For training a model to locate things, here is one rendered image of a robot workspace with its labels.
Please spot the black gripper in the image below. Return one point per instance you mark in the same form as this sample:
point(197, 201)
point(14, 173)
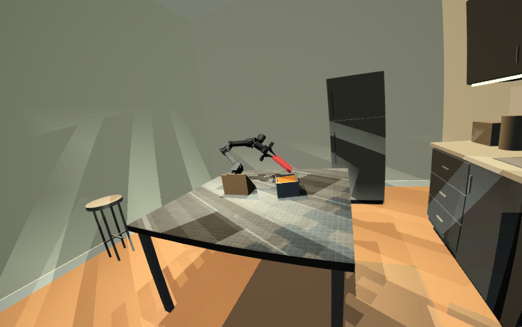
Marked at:
point(270, 150)

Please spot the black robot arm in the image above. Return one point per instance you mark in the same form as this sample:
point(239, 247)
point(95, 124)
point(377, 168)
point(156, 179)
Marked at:
point(237, 166)

